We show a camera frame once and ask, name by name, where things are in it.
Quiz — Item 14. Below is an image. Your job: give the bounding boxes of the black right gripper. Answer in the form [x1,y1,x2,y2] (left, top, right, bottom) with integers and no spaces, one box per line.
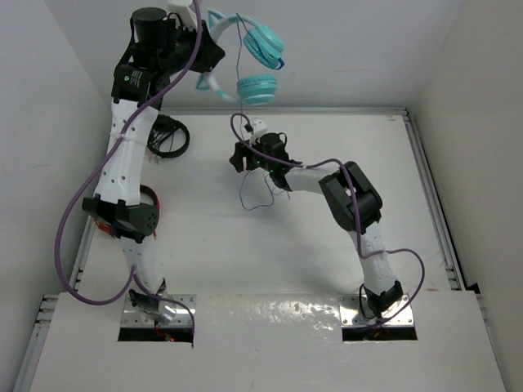
[233,136,275,172]

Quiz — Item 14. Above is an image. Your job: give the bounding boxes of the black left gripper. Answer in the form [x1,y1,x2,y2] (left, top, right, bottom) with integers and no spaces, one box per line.
[155,17,222,77]

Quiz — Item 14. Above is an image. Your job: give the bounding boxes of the teal cat-ear headphones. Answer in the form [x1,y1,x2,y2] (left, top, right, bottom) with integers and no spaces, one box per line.
[195,8,285,106]

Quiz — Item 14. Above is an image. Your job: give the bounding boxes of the blue headphone cable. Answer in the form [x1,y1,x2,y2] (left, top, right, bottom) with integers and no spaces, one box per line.
[235,22,292,212]

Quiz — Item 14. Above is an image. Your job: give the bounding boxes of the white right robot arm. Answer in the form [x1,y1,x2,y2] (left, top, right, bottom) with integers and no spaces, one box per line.
[230,132,403,317]

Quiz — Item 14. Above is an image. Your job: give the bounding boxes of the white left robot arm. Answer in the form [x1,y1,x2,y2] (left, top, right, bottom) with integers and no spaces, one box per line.
[82,3,225,306]

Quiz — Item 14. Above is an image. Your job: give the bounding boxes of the black headphones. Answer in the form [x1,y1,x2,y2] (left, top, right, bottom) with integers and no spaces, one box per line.
[146,114,190,159]

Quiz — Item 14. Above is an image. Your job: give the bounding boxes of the red headphones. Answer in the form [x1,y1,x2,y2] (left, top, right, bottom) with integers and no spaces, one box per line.
[95,185,160,244]

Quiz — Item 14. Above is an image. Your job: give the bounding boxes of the white front cover board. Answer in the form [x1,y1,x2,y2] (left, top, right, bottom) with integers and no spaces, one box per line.
[31,292,504,391]

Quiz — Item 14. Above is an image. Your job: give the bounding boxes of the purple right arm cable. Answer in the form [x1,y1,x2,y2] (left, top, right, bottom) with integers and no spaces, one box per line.
[230,113,426,327]

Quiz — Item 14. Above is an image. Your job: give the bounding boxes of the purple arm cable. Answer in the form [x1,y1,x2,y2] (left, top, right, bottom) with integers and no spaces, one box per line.
[230,113,426,327]
[53,0,203,340]

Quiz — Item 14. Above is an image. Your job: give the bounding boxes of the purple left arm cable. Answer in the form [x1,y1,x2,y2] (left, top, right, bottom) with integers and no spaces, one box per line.
[53,0,203,340]

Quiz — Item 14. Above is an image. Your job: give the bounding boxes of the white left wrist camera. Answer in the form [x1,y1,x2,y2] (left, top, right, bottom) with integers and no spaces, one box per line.
[167,0,198,29]

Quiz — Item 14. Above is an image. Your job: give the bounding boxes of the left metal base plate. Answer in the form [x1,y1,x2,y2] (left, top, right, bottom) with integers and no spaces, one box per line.
[120,294,196,328]

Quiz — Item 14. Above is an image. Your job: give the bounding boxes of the metal base plate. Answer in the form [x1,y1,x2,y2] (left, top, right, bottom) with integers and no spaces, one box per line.
[338,294,415,327]
[120,294,196,328]

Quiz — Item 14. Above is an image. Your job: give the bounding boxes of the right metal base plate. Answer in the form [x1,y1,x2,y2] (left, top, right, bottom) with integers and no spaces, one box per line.
[338,294,415,327]

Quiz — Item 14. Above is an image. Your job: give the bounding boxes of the aluminium table frame rail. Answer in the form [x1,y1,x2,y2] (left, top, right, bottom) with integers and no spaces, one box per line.
[11,105,487,392]

